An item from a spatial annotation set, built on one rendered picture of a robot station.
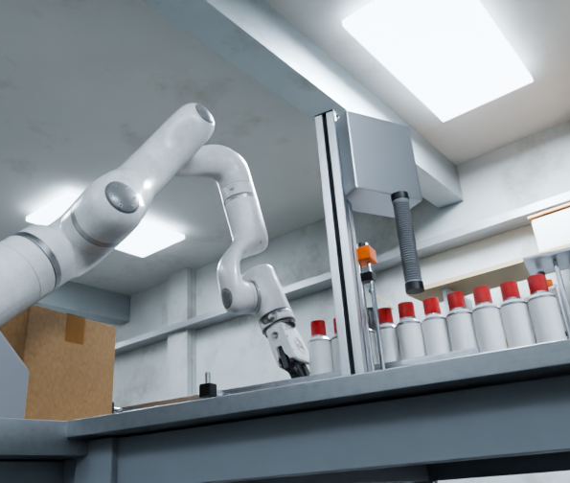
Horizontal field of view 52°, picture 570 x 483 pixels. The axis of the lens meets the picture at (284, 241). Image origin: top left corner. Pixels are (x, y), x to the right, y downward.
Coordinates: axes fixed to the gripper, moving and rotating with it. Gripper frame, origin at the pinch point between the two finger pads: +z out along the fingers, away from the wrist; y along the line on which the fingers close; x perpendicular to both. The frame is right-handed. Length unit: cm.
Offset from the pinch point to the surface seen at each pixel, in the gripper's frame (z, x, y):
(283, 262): -235, 107, 345
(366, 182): -25.2, -35.9, -16.0
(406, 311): -2.6, -28.0, -1.9
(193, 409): 18, -13, -65
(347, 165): -30.6, -34.4, -17.1
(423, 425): 29, -34, -61
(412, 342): 3.8, -26.1, -2.8
